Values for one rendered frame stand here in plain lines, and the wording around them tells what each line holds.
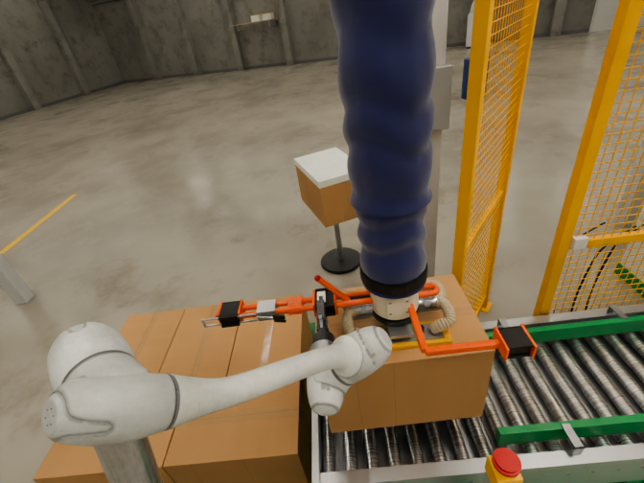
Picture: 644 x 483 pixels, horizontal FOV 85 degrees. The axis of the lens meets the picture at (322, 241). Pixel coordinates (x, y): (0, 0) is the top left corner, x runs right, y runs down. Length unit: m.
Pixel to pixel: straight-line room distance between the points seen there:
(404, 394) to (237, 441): 0.81
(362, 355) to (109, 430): 0.54
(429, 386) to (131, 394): 1.01
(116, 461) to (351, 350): 0.57
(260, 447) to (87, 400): 1.19
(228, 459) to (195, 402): 1.07
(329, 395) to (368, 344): 0.18
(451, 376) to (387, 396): 0.24
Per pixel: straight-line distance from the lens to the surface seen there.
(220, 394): 0.81
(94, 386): 0.71
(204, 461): 1.86
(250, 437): 1.84
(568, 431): 1.77
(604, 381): 2.10
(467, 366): 1.37
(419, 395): 1.45
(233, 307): 1.35
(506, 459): 1.20
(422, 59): 0.89
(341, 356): 0.90
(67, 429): 0.71
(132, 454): 1.00
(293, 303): 1.30
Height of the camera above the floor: 2.10
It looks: 34 degrees down
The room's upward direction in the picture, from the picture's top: 10 degrees counter-clockwise
